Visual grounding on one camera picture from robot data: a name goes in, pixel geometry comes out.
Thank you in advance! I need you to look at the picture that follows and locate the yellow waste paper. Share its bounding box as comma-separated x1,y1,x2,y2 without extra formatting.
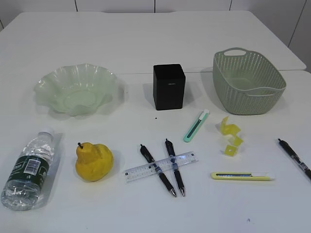
216,116,244,157

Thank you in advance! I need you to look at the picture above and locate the teal utility knife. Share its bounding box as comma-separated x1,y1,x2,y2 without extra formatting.
183,109,210,143

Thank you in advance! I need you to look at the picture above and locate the black square pen holder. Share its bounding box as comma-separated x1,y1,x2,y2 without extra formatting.
153,64,186,111

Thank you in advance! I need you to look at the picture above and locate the black gel pen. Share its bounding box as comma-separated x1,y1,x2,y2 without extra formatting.
140,144,177,197
278,138,311,179
165,139,185,196

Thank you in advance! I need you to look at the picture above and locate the yellow pear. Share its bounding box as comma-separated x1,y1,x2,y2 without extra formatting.
75,142,114,182

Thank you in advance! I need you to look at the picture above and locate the black gel pen middle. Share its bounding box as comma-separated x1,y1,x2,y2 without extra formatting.
165,139,185,196

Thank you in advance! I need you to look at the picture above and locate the yellow utility knife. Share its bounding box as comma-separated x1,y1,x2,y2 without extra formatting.
211,172,275,181

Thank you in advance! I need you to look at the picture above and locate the clear plastic water bottle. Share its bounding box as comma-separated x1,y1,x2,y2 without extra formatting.
0,129,54,211

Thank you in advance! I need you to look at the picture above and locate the clear plastic ruler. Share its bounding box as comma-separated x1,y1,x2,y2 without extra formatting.
123,151,198,183

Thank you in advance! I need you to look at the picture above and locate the green wavy glass plate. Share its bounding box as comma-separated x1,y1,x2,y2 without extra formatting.
34,63,117,116

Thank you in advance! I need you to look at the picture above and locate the black gel pen left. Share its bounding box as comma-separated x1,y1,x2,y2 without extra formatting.
140,144,177,197

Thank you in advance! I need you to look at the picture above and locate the green perforated plastic basket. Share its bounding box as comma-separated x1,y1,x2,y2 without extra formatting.
213,48,287,115

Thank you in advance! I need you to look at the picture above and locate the black gel pen right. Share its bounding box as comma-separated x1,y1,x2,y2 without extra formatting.
278,138,311,179

